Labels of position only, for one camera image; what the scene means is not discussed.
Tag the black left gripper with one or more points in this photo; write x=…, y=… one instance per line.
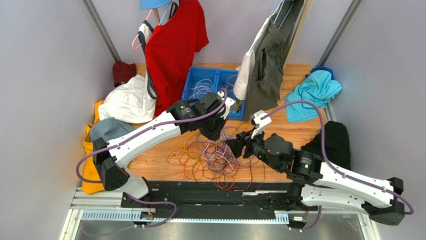
x=215, y=135

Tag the metal corner rail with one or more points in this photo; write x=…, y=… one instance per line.
x=101, y=29
x=339, y=32

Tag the dark blue cloth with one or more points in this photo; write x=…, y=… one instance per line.
x=321, y=68

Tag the blue hat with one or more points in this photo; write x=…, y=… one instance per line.
x=152, y=4

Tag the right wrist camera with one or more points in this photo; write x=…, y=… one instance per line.
x=260, y=121

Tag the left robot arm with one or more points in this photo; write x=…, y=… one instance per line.
x=207, y=115

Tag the grey-blue cloth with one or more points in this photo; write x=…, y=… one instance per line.
x=109, y=129

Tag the red t-shirt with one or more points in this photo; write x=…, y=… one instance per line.
x=171, y=49

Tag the metal corner rail right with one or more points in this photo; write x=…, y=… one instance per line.
x=339, y=32

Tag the blue divided plastic bin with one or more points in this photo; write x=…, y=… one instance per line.
x=202, y=80

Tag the pink hanger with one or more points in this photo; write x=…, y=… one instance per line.
x=144, y=34

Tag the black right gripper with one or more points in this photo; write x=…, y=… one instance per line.
x=246, y=146

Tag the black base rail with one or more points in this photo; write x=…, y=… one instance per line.
x=203, y=202

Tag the dark red cloth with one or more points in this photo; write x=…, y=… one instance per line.
x=123, y=72

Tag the white cloth with black trim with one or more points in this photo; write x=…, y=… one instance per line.
x=133, y=102

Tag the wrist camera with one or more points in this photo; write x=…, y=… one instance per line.
x=260, y=121
x=227, y=103

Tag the metal corner rail left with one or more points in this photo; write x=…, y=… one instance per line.
x=101, y=29

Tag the olive green hanging garment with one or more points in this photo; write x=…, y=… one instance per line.
x=270, y=53

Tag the wooden pole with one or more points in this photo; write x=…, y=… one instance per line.
x=297, y=30

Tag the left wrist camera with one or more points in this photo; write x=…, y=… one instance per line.
x=227, y=103

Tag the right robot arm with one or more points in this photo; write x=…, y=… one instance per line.
x=318, y=184

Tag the turquoise cloth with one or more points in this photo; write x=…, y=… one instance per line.
x=318, y=89

